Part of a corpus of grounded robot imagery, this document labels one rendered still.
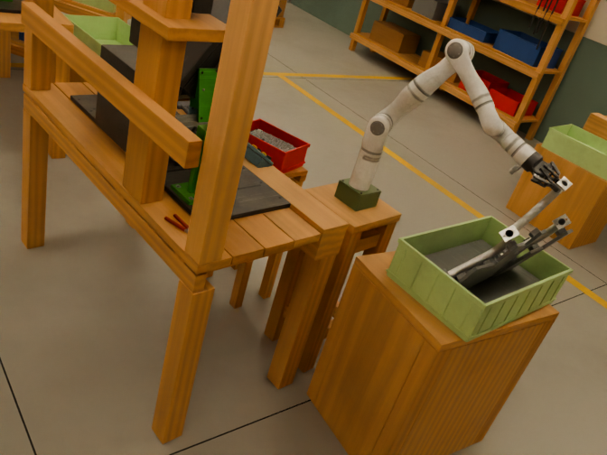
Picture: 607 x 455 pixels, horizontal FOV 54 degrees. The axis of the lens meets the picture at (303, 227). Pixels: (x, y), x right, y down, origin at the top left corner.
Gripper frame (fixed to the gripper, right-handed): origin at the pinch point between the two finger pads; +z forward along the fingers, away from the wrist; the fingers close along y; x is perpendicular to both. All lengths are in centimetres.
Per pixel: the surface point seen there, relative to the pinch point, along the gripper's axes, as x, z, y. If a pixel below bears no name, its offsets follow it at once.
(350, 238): 58, -42, -41
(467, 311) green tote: 25, 11, -49
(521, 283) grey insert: 43.2, 17.3, -4.2
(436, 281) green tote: 29, -4, -46
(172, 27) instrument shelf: -22, -104, -93
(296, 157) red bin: 72, -93, -21
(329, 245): 49, -42, -56
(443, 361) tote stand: 41, 18, -60
